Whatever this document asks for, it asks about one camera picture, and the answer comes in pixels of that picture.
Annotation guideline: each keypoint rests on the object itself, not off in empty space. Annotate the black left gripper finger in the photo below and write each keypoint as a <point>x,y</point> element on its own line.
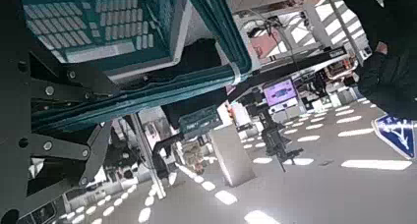
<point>69,81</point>
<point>62,150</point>

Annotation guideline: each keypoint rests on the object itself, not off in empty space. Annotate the teal and grey plastic crate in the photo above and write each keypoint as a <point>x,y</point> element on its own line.
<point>98,27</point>

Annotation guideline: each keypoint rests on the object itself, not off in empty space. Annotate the white square pillar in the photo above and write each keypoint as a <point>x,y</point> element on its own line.
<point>231,158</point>

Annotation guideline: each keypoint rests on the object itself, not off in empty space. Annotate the white ceiling light panel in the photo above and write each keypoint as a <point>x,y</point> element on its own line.
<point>377,164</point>
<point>355,132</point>
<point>226,197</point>

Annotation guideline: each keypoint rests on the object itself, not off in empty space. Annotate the monitor with purple screen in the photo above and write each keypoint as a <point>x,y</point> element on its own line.
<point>280,93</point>

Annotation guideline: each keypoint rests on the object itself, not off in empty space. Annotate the black tripod stand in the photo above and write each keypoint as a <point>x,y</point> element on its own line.
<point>273,139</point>

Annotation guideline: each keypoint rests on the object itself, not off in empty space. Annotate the white workbench with black top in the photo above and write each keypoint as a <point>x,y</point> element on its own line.
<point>295,67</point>

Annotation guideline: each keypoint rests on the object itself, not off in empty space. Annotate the person in black with sandals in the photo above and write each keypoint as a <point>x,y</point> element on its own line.
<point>390,63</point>

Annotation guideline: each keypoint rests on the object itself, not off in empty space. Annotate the blue white hanging sign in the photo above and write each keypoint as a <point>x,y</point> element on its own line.
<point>396,135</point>

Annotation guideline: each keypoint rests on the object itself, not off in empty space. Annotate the white metal post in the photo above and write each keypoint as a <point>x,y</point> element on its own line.
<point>147,155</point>

